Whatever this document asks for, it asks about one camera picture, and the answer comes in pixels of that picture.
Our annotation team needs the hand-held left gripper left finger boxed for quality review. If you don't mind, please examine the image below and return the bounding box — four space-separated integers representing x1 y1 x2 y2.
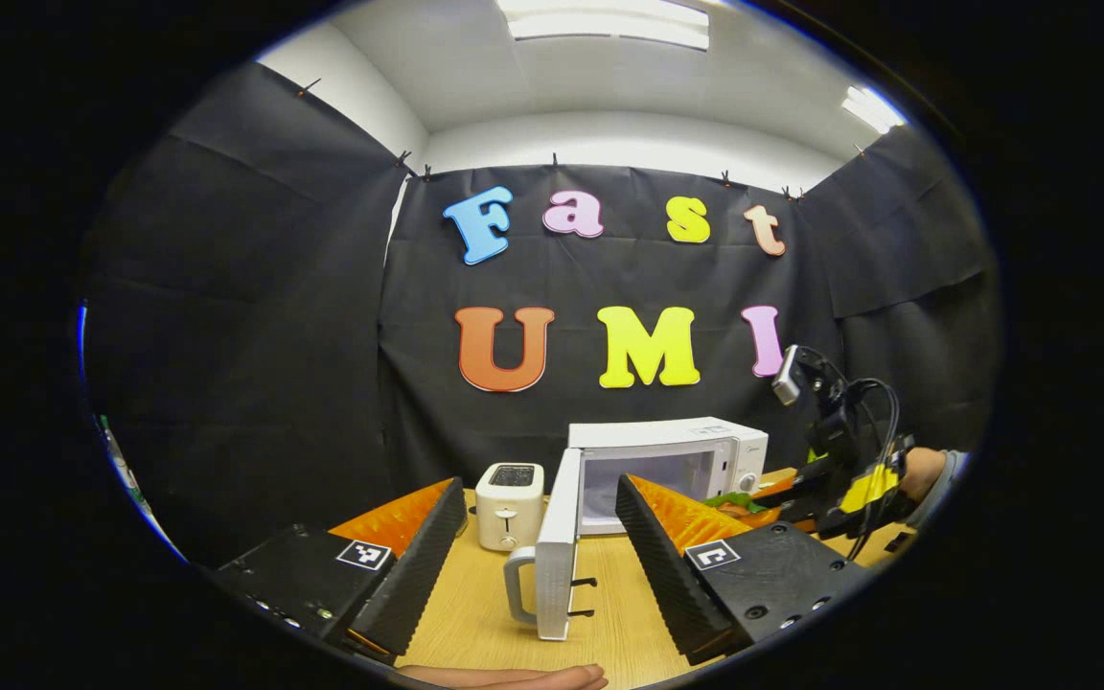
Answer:
210 477 469 662

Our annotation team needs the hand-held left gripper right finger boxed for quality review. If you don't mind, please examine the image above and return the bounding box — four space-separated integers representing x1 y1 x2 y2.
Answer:
614 473 874 667

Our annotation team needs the white microwave oven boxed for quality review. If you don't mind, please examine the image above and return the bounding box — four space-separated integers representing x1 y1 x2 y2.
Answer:
504 416 770 641

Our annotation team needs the white toaster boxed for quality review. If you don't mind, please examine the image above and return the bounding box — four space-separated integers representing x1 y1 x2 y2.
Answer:
474 463 545 552

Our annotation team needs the black backdrop cloth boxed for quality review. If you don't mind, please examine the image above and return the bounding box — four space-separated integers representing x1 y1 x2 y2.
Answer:
78 62 1003 566

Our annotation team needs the small ceiling light panel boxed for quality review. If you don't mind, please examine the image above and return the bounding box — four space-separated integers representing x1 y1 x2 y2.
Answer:
841 86 908 135

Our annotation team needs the large ceiling light panel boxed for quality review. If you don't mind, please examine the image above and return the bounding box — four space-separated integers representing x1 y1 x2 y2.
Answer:
497 0 711 51

